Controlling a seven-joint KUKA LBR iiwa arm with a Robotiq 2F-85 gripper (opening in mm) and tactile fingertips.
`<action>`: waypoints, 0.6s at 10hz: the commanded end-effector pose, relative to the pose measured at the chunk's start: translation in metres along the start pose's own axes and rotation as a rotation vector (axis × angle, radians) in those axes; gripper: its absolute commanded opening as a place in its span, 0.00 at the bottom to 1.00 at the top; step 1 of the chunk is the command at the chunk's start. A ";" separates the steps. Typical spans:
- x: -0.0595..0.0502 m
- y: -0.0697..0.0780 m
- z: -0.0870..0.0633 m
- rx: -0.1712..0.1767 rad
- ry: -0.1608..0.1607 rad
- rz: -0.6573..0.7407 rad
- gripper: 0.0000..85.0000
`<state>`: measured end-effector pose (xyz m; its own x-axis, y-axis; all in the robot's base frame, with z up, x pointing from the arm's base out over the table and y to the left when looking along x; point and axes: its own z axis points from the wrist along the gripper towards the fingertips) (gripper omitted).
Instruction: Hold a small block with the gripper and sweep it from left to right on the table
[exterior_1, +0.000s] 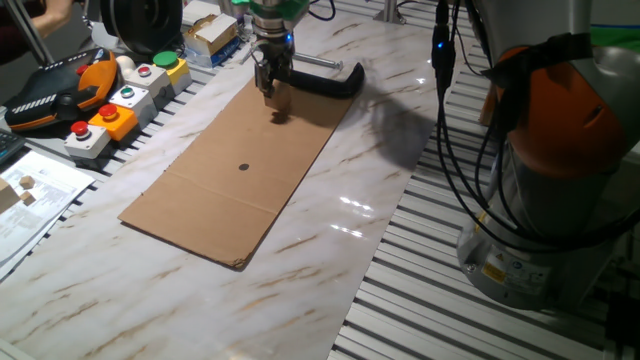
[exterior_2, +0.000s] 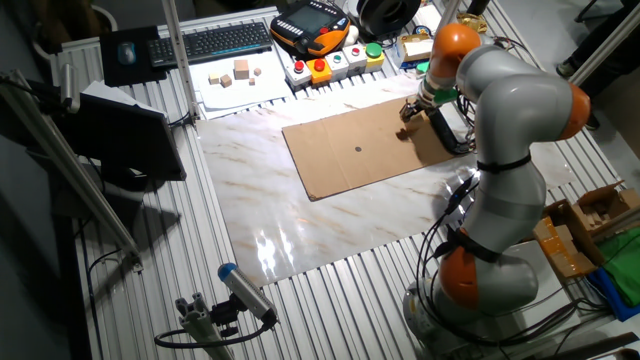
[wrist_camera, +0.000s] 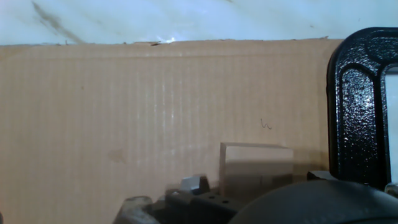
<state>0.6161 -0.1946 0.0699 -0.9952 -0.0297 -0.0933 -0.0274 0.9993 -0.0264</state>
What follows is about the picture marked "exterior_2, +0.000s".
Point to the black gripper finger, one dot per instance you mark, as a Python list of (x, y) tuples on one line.
[(414, 123), (404, 121)]

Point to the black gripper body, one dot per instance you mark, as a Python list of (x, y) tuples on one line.
[(417, 109)]

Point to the small wooden block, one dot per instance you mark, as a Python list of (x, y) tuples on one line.
[(402, 134)]

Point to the silver and orange robot arm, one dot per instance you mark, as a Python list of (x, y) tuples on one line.
[(510, 125)]

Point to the flat blue box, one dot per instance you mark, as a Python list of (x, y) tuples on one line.
[(412, 64)]

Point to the small cardboard box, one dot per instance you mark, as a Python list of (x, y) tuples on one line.
[(415, 47)]

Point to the brown cardboard sheet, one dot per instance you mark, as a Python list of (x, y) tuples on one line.
[(350, 150)]

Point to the yellow box green mushroom button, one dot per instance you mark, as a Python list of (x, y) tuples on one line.
[(374, 56)]

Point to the white box small red button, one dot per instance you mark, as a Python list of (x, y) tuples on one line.
[(355, 60)]

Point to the white box green button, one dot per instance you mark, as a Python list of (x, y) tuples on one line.
[(337, 67)]

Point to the black filament spool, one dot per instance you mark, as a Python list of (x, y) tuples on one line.
[(390, 15)]

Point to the orange box red button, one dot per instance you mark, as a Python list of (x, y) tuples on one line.
[(319, 72)]

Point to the gold metal object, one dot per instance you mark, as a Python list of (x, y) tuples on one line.
[(472, 22)]

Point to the black and orange teach pendant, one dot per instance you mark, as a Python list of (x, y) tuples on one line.
[(310, 27)]

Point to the marble pattern table sheet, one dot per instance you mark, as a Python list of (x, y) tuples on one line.
[(300, 225)]

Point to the dark shoe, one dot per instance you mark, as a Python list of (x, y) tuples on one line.
[(592, 122), (566, 69)]

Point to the white printed paper sheets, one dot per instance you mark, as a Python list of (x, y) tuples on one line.
[(240, 97)]

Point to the large wooden cube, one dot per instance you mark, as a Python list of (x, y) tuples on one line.
[(241, 70)]

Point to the medium wooden cube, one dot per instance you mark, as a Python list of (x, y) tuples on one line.
[(226, 81)]

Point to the orange brown carton stack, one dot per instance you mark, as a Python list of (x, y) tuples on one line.
[(562, 247)]

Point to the pale wooden cube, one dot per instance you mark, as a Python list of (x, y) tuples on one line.
[(214, 79)]

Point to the open brown cardboard box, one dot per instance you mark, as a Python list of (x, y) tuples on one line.
[(600, 210)]

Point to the black keyboard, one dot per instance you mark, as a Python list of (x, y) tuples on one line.
[(210, 44)]

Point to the dark trouser leg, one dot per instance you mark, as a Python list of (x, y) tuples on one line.
[(620, 55)]

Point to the green cloth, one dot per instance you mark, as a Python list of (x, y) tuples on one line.
[(625, 265)]

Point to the black mouse pad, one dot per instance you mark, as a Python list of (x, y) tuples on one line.
[(150, 75)]

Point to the blue bag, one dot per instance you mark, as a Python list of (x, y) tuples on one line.
[(612, 300)]

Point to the black monitor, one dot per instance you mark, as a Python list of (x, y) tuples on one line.
[(125, 140)]

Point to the dark wooden plank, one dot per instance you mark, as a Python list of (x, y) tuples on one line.
[(590, 347)]

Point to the dark computer mouse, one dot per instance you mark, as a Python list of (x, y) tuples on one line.
[(126, 53)]

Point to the short aluminium profile stub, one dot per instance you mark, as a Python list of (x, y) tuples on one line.
[(200, 325)]

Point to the dark chair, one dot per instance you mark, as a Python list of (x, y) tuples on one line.
[(65, 25)]

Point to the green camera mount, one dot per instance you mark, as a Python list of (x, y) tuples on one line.
[(445, 96)]

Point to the aluminium frame post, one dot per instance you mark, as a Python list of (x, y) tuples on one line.
[(180, 60), (605, 45), (447, 15)]

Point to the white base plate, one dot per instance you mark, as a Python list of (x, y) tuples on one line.
[(555, 280)]

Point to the silver camera with blue cap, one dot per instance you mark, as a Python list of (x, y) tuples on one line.
[(247, 292)]

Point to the black camera clamp mount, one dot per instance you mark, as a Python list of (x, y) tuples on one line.
[(225, 315)]

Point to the slanted aluminium frame bar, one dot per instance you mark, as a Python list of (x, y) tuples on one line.
[(70, 180)]

